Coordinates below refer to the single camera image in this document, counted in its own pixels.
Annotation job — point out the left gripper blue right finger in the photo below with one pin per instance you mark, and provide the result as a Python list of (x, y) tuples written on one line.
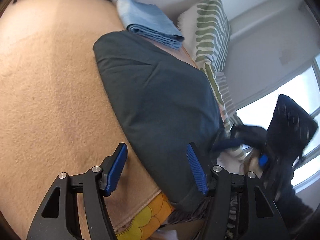
[(200, 167)]

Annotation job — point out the folded blue jeans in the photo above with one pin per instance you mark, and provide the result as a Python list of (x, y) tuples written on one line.
[(149, 21)]

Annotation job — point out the right hand in white glove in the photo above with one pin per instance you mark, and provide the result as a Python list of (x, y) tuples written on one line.
[(251, 163)]

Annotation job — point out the window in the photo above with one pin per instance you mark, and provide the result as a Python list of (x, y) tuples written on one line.
[(302, 90)]

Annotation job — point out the green patterned white pillow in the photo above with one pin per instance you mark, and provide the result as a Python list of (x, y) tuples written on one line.
[(207, 31)]

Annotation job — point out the dark green pants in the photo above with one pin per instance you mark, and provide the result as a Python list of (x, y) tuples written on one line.
[(162, 104)]

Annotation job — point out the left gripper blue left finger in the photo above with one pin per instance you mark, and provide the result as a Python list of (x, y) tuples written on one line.
[(112, 168)]

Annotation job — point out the orange floral bedsheet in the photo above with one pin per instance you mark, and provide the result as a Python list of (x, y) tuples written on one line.
[(148, 220)]

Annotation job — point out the beige blanket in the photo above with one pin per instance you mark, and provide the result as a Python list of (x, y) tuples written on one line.
[(55, 114)]

